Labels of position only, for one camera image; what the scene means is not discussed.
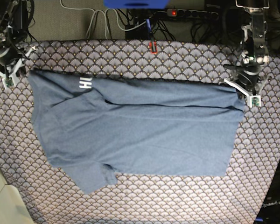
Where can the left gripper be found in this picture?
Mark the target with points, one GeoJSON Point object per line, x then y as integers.
{"type": "Point", "coordinates": [248, 76]}

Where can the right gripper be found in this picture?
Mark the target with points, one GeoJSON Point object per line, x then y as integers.
{"type": "Point", "coordinates": [8, 57]}

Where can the blue T-shirt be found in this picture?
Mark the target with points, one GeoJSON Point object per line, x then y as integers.
{"type": "Point", "coordinates": [94, 127]}

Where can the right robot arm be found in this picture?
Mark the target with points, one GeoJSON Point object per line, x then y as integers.
{"type": "Point", "coordinates": [15, 19]}

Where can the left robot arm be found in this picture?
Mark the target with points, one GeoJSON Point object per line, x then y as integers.
{"type": "Point", "coordinates": [254, 53]}

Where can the red table clamp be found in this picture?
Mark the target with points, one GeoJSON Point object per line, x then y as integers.
{"type": "Point", "coordinates": [153, 47]}

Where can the black power strip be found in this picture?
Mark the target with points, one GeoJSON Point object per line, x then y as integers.
{"type": "Point", "coordinates": [192, 14]}

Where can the blue box overhead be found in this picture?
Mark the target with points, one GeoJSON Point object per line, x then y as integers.
{"type": "Point", "coordinates": [136, 4]}

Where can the black OpenArm base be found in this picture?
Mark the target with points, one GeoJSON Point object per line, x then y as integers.
{"type": "Point", "coordinates": [270, 209]}

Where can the fan-patterned tablecloth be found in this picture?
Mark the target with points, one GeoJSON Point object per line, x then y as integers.
{"type": "Point", "coordinates": [51, 197]}

